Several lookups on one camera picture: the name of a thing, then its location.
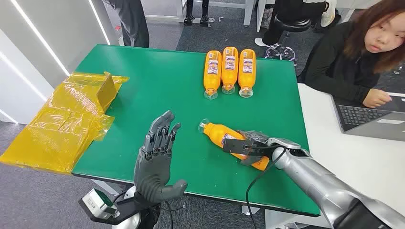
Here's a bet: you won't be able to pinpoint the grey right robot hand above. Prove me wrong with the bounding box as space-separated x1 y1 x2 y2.
235 129 277 167

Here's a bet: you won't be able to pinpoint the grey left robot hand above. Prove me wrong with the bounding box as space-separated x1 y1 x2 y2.
133 110 189 203

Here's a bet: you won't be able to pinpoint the orange juice bottle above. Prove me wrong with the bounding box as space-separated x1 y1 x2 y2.
221 46 239 95
203 50 223 101
237 48 257 99
198 118 270 172

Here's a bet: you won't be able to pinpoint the green table mat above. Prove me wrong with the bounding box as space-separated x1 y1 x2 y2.
71 43 321 218

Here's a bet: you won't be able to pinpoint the yellow plastic wrapped box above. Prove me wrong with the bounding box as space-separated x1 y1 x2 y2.
0 71 130 175

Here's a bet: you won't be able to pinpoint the grey laptop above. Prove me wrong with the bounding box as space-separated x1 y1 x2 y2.
330 93 405 142

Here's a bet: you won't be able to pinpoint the seated person at laptop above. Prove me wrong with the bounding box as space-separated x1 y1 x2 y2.
297 0 405 109

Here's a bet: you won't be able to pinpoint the black stool chrome base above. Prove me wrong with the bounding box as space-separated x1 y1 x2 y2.
264 14 313 62

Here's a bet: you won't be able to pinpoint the white desk leg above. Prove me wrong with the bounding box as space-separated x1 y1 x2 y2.
243 0 267 33

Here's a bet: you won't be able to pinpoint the person's hand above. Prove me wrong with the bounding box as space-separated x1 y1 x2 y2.
362 88 393 109

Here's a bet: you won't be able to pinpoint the person on stool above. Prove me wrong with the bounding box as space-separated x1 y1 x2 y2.
254 0 342 48

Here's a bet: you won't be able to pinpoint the person's feet black shoes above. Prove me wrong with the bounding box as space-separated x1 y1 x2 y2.
183 0 216 28

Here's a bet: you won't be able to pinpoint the standing person's legs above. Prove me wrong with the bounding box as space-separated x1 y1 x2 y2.
103 0 150 48

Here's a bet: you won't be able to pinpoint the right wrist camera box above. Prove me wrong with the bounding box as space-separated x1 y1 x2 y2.
222 138 269 158

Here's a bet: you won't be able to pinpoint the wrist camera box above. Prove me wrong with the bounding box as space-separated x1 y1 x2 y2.
78 188 121 226
222 138 269 158

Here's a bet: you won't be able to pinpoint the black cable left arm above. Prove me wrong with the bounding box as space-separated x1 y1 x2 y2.
112 189 186 229

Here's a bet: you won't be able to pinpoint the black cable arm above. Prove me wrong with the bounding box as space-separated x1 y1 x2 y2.
245 146 288 229
112 189 186 229

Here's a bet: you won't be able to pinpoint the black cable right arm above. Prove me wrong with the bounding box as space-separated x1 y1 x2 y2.
245 146 288 229

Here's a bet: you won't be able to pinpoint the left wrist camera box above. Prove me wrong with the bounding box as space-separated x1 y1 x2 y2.
78 188 121 226

